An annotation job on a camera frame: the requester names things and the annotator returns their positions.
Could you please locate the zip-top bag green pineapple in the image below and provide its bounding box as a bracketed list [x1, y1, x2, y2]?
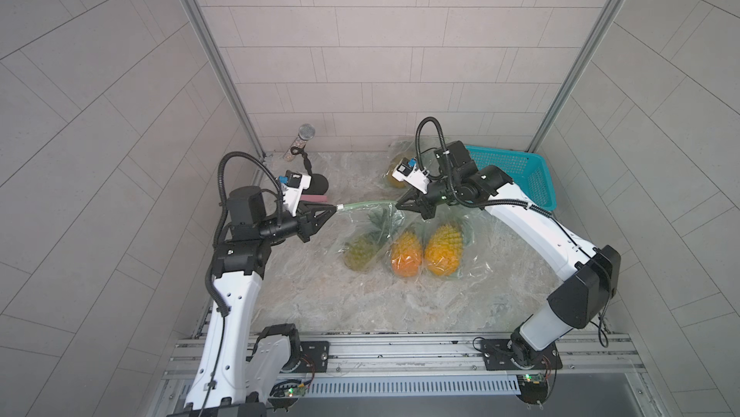
[337, 203, 412, 272]

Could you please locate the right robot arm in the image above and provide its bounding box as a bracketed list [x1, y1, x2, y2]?
[392, 141, 621, 369]

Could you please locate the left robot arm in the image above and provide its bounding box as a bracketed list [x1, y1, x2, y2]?
[181, 186, 336, 416]

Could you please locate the yellow pineapple zip bag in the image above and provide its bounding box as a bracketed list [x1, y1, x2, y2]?
[423, 208, 481, 279]

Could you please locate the far bagged pineapple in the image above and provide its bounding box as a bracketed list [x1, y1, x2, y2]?
[385, 153, 414, 190]

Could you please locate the yellow pineapple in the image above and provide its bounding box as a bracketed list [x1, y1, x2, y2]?
[424, 224, 464, 276]

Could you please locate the orange pineapple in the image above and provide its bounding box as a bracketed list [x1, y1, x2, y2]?
[390, 231, 423, 277]

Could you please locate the far pineapple zip bag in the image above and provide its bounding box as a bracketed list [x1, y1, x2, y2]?
[383, 136, 447, 191]

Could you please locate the orange pineapple zip bag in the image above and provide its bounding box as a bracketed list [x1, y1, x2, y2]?
[388, 218, 426, 278]

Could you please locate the black microphone stand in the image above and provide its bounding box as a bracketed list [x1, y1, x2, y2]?
[290, 146, 329, 195]

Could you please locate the teal plastic basket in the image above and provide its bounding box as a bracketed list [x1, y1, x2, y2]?
[466, 145, 557, 212]

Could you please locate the glitter silver microphone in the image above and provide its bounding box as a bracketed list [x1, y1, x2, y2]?
[283, 123, 316, 162]

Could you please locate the left circuit board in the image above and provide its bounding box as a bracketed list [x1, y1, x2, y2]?
[268, 380, 310, 410]

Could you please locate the circuit board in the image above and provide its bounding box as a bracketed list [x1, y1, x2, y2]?
[268, 380, 310, 410]
[516, 374, 550, 407]

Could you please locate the right circuit board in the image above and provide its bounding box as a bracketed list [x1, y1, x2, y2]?
[516, 374, 550, 407]

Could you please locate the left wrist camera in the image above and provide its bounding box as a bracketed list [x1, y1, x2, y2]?
[277, 170, 311, 217]

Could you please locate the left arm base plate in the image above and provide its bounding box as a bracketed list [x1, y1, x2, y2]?
[281, 341, 331, 374]

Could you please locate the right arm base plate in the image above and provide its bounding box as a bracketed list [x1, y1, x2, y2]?
[472, 337, 563, 372]

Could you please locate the aluminium mounting rail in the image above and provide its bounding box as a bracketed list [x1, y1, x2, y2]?
[164, 332, 646, 380]

